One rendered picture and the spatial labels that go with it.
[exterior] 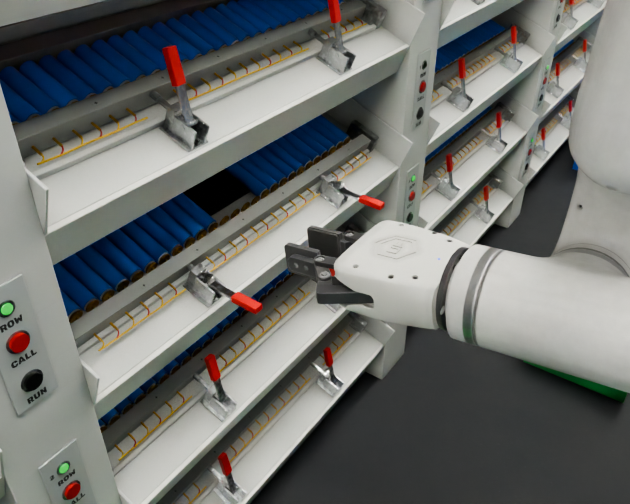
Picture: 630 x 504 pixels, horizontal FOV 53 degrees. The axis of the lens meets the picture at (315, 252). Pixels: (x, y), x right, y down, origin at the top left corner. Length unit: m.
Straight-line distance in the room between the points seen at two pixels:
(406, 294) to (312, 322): 0.47
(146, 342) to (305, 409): 0.48
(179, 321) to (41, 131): 0.25
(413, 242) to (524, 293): 0.12
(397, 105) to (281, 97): 0.30
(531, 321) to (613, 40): 0.20
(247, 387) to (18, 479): 0.36
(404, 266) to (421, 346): 0.86
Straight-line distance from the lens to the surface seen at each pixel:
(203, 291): 0.72
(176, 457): 0.83
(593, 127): 0.44
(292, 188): 0.86
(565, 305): 0.50
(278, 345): 0.94
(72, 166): 0.59
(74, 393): 0.63
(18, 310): 0.54
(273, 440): 1.07
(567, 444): 1.29
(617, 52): 0.42
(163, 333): 0.70
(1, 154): 0.49
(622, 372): 0.50
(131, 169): 0.59
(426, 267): 0.54
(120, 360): 0.68
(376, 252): 0.57
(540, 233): 1.84
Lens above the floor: 0.94
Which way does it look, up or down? 35 degrees down
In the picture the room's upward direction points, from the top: straight up
